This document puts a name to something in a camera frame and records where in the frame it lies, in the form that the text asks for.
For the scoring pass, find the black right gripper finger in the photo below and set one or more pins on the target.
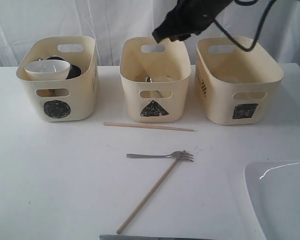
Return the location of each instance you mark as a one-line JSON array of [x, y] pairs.
[[179, 36], [162, 32]]

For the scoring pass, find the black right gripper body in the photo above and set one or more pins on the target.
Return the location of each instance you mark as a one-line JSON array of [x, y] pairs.
[[193, 16]]

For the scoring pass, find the steel spoon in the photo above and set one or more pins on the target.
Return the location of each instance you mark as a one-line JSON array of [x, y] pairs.
[[152, 93]]

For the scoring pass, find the small steel bowl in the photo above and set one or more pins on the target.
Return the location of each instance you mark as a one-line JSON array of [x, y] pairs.
[[74, 72]]

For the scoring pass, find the wooden chopstick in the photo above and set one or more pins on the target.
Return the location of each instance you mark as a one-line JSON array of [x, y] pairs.
[[146, 198], [147, 126]]

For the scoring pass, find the steel mug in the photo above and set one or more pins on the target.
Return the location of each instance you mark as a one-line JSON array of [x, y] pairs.
[[54, 57]]

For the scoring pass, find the white ceramic bowl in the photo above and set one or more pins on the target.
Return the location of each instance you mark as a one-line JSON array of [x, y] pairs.
[[47, 70]]

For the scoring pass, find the cream bin with triangle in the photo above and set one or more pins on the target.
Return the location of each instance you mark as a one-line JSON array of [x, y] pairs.
[[172, 65]]

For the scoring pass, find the cream bin with square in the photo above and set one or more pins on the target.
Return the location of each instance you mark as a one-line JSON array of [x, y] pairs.
[[235, 87]]

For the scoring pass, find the cream bin with circle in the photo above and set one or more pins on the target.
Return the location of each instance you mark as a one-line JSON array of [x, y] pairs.
[[60, 100]]

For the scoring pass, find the steel fork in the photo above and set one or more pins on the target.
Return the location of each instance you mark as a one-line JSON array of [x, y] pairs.
[[177, 155]]

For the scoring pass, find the white square plate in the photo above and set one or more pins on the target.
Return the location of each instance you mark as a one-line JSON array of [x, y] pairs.
[[273, 188]]

